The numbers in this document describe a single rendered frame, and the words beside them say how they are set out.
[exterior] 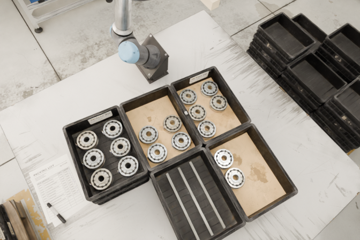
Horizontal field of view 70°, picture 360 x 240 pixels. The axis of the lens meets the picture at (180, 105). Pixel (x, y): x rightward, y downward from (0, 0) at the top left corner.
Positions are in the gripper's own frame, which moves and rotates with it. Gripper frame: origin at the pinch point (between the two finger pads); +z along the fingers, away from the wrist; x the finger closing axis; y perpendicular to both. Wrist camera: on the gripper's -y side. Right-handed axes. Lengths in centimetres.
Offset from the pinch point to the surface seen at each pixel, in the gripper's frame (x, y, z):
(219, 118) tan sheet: -34, 64, 26
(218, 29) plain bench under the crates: 18.0, 5.0, 39.0
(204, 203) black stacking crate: -69, 95, 26
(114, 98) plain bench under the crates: -75, 13, 39
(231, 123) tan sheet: -30, 71, 26
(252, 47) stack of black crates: 56, 18, 73
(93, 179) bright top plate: -108, 55, 23
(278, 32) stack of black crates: 76, 24, 60
